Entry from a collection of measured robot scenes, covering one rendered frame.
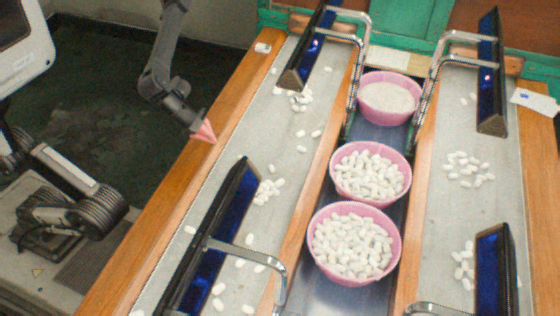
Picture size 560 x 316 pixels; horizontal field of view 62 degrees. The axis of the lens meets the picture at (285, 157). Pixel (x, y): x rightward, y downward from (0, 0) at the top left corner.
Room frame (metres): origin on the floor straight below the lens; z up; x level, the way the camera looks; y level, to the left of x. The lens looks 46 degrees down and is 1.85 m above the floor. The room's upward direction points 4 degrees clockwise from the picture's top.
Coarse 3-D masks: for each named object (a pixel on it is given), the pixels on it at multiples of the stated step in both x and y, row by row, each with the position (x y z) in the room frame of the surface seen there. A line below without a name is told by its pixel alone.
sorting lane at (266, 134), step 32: (320, 64) 1.65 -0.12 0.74; (256, 96) 1.40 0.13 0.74; (288, 96) 1.42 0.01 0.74; (320, 96) 1.43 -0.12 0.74; (256, 128) 1.22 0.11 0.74; (288, 128) 1.23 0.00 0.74; (320, 128) 1.25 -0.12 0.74; (224, 160) 1.05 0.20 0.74; (256, 160) 1.06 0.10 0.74; (288, 160) 1.08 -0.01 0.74; (288, 192) 0.94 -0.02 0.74; (192, 224) 0.79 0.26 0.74; (256, 224) 0.80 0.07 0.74; (160, 288) 0.58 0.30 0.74; (256, 288) 0.60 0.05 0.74
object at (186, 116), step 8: (184, 104) 1.06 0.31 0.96; (176, 112) 1.03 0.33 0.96; (184, 112) 1.03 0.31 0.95; (192, 112) 1.05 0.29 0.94; (200, 112) 1.06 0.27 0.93; (176, 120) 1.02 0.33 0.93; (184, 120) 1.02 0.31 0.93; (192, 120) 1.03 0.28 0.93; (184, 128) 1.03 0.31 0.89; (184, 136) 1.00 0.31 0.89
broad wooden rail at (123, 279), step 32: (256, 64) 1.58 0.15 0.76; (224, 96) 1.36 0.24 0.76; (224, 128) 1.18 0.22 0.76; (192, 160) 1.02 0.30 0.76; (160, 192) 0.88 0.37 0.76; (192, 192) 0.90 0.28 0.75; (160, 224) 0.76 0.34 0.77; (128, 256) 0.65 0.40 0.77; (160, 256) 0.67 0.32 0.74; (96, 288) 0.55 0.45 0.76; (128, 288) 0.56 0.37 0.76
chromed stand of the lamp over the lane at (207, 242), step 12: (204, 240) 0.48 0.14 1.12; (216, 240) 0.49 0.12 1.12; (204, 252) 0.47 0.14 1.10; (216, 252) 0.47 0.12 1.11; (228, 252) 0.47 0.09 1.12; (240, 252) 0.46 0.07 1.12; (252, 252) 0.47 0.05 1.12; (264, 264) 0.45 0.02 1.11; (276, 264) 0.45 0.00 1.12; (276, 276) 0.45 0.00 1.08; (276, 288) 0.44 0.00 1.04; (276, 300) 0.44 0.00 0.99; (156, 312) 0.34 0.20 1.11; (168, 312) 0.34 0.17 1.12; (180, 312) 0.34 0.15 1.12; (276, 312) 0.43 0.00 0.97
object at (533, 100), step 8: (520, 88) 1.54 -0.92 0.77; (512, 96) 1.49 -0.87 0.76; (520, 96) 1.49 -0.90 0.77; (528, 96) 1.49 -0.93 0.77; (536, 96) 1.50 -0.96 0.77; (544, 96) 1.50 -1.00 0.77; (520, 104) 1.44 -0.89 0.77; (528, 104) 1.44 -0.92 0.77; (536, 104) 1.45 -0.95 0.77; (544, 104) 1.45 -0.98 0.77; (552, 104) 1.45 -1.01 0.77; (544, 112) 1.40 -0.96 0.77; (552, 112) 1.40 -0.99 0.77
